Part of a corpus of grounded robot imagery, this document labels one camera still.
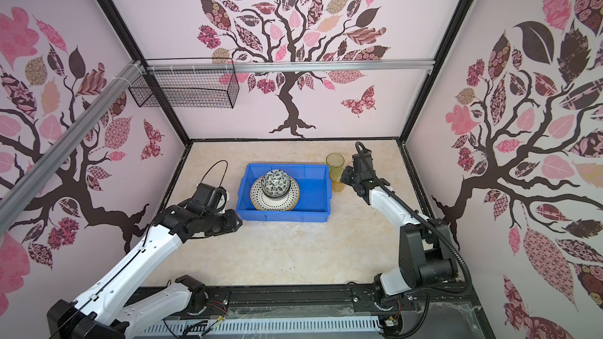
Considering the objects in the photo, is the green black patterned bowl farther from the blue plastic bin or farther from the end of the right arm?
the end of the right arm

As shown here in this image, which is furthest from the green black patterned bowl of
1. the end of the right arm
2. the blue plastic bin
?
the end of the right arm

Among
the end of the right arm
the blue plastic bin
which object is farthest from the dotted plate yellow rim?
the end of the right arm

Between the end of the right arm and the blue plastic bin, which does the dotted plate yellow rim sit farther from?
the end of the right arm

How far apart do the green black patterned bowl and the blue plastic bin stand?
0.07 ft

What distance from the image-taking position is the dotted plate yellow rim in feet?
3.00

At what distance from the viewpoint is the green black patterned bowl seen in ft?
3.05

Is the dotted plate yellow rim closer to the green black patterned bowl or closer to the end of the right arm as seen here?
the green black patterned bowl

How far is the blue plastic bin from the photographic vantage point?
908 millimetres

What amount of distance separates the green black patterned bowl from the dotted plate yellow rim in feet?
0.08
